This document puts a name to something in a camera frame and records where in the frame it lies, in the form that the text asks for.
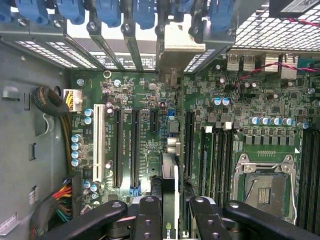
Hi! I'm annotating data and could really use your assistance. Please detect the CPU socket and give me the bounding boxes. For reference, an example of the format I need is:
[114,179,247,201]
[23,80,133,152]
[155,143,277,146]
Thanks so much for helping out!
[231,153,299,225]

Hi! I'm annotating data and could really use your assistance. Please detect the green motherboard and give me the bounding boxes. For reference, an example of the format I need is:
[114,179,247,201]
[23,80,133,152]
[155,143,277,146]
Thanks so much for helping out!
[69,53,320,240]

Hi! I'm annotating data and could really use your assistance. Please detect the thin metal locking lever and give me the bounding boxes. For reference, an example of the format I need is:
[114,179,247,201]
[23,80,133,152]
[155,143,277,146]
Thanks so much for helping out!
[290,159,299,224]

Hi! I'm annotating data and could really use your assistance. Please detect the white expansion slot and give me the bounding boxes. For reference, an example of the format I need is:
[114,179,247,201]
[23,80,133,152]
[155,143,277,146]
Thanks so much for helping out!
[92,103,107,183]

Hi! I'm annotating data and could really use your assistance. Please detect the short black expansion slot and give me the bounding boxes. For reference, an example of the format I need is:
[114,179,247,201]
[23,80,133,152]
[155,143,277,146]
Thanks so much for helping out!
[149,109,159,134]

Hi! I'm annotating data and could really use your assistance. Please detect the white power connector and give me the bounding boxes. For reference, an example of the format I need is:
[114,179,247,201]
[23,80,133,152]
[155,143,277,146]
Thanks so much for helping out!
[62,89,84,115]

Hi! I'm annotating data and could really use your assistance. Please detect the grey power supply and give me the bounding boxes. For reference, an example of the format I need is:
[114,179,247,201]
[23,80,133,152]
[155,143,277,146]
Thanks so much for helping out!
[0,41,73,240]

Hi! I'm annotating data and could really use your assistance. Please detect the grey PC case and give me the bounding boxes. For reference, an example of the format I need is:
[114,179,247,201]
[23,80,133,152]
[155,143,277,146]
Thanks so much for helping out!
[0,0,320,240]

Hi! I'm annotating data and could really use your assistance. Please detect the blue card retention clip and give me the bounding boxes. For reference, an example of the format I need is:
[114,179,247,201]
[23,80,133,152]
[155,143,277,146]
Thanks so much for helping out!
[171,0,194,24]
[131,0,159,30]
[55,0,88,25]
[208,0,239,36]
[95,0,123,29]
[15,0,49,26]

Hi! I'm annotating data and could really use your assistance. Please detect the black case fan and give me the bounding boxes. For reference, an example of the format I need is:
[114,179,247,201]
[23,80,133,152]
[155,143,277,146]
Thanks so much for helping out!
[268,0,320,21]

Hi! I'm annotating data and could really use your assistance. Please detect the coloured power wire bundle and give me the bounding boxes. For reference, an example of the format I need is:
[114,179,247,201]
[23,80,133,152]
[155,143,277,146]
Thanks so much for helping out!
[29,174,76,240]

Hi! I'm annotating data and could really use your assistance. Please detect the black braided power cable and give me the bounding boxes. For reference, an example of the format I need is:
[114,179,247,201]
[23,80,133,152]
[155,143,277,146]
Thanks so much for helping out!
[31,85,74,174]

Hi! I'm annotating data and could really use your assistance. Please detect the red black twisted wire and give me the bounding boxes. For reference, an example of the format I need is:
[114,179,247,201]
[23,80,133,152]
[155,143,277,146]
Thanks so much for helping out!
[231,17,320,89]

